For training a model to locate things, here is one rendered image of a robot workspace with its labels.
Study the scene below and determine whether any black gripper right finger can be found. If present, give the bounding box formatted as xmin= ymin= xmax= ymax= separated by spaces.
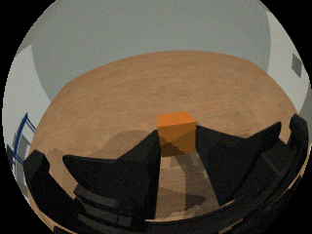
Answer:
xmin=195 ymin=122 xmax=282 ymax=207

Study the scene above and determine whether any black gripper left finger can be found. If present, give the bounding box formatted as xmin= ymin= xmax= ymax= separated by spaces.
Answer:
xmin=62 ymin=130 xmax=161 ymax=219

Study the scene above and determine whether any orange block with dark square face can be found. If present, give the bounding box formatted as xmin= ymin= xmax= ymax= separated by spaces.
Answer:
xmin=157 ymin=110 xmax=196 ymax=157

